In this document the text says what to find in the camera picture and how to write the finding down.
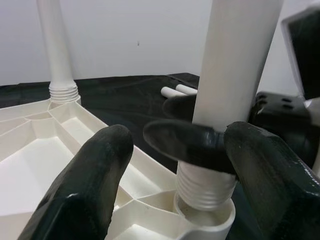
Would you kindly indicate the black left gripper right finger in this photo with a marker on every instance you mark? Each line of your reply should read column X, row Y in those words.
column 280, row 195

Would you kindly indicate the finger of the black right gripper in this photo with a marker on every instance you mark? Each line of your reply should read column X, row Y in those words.
column 185, row 142
column 180, row 107

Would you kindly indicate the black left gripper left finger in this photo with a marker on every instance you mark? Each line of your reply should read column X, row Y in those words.
column 82, row 190

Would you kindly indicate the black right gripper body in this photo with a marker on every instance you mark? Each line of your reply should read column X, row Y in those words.
column 280, row 115

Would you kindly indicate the white plastic table top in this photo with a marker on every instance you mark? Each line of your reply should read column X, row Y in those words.
column 37, row 155

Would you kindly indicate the black tablecloth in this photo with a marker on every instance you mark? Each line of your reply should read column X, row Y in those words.
column 125, row 100

